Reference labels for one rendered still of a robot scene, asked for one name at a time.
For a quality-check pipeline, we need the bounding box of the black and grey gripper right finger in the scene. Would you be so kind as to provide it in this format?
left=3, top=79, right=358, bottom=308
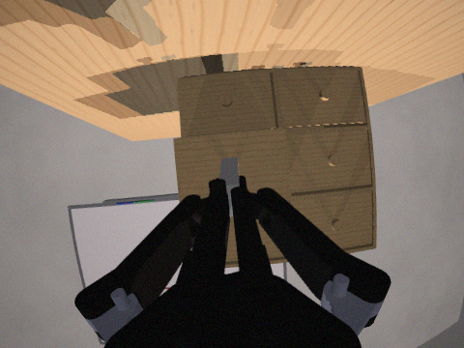
left=228, top=158, right=391, bottom=347

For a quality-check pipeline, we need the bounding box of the small brown wooden chest of drawers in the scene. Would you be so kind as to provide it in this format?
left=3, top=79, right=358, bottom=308
left=177, top=67, right=377, bottom=253

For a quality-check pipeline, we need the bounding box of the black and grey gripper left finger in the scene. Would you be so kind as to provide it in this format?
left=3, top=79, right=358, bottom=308
left=74, top=158, right=232, bottom=348

